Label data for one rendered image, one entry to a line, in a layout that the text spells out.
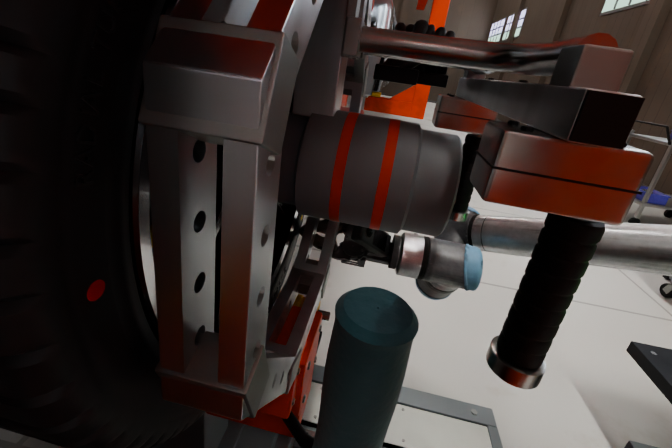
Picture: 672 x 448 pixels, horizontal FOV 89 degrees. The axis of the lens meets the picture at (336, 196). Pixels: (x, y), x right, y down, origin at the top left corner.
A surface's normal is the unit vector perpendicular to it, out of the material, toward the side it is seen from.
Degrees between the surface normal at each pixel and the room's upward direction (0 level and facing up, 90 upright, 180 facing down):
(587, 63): 90
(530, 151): 90
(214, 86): 90
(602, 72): 90
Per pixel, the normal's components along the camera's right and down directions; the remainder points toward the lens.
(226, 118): -0.17, 0.33
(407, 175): -0.11, 0.02
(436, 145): 0.02, -0.58
